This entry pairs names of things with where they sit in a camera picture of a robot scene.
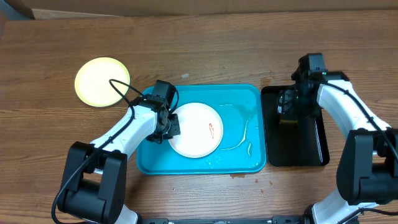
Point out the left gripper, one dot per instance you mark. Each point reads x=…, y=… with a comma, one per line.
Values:
x=175, y=129

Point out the green yellow sponge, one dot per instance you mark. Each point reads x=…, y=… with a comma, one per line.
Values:
x=288, y=119

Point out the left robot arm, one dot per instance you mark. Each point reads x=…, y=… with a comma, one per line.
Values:
x=94, y=178

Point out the green rimmed plate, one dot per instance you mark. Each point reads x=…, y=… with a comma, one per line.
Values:
x=92, y=81

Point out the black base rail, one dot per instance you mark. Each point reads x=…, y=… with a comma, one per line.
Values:
x=278, y=219

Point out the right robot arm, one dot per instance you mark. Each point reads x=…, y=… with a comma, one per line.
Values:
x=367, y=173

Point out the blue plastic tray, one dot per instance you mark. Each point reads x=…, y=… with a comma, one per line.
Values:
x=242, y=148

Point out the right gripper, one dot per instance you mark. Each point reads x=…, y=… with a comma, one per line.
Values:
x=288, y=107

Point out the black plastic tray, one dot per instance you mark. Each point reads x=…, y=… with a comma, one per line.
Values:
x=292, y=143

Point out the pink rimmed white plate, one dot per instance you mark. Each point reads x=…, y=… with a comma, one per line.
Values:
x=201, y=130

